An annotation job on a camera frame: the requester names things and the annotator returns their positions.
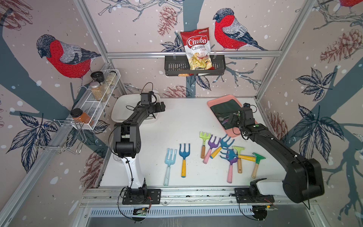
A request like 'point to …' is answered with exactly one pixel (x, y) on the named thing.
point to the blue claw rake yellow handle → (231, 154)
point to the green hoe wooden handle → (239, 160)
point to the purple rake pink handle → (211, 144)
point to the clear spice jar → (110, 79)
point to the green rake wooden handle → (204, 137)
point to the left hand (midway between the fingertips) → (161, 103)
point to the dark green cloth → (223, 109)
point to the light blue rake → (169, 161)
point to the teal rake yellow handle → (222, 144)
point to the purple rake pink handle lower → (229, 173)
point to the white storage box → (125, 103)
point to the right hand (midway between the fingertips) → (235, 117)
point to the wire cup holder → (67, 136)
